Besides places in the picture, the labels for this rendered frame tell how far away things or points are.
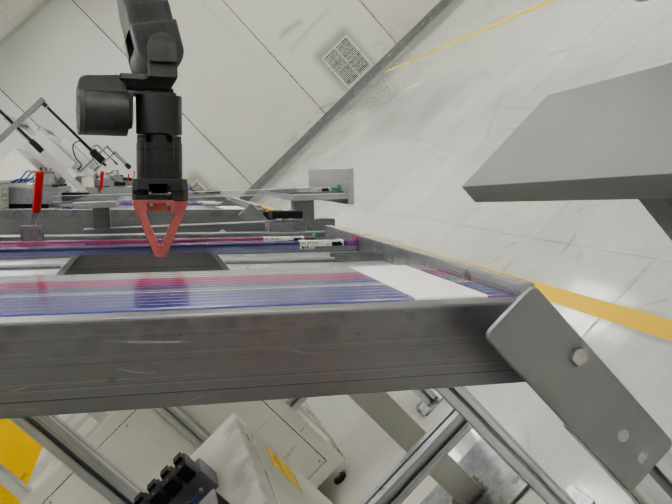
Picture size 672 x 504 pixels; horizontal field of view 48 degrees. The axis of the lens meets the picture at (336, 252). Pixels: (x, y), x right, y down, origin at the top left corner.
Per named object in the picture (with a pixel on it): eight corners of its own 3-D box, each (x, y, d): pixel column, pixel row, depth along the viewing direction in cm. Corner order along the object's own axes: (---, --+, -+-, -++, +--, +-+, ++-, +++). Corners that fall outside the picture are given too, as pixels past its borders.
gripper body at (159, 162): (132, 194, 90) (131, 131, 89) (134, 192, 100) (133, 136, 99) (187, 194, 91) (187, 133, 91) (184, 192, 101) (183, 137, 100)
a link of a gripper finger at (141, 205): (132, 259, 93) (131, 183, 92) (134, 253, 99) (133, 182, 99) (188, 258, 94) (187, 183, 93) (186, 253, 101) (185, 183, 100)
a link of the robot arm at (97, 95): (176, 32, 92) (163, 56, 100) (78, 23, 87) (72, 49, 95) (181, 127, 91) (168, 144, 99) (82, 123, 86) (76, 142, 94)
